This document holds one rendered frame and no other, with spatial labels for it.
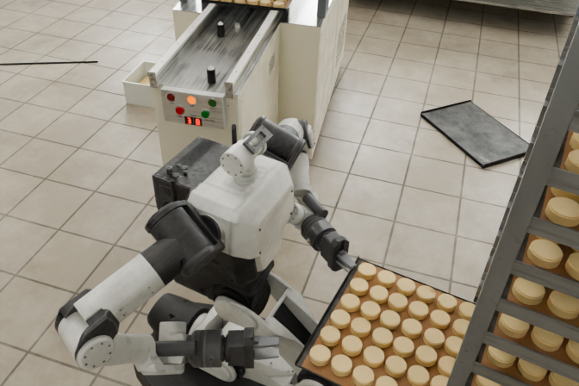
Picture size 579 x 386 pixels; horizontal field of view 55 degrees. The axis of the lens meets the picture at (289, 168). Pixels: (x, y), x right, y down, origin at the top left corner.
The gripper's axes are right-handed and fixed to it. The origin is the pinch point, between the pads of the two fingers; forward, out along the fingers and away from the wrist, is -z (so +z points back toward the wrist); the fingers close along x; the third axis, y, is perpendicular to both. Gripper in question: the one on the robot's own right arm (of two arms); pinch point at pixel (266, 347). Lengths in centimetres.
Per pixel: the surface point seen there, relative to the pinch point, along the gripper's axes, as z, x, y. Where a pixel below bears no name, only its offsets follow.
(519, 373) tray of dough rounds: -47, 26, -24
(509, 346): -41, 37, -25
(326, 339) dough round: -14.6, 1.3, 1.4
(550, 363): -47, 37, -29
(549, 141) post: -35, 79, -25
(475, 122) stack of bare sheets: -131, -68, 206
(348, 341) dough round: -20.1, 1.3, 0.6
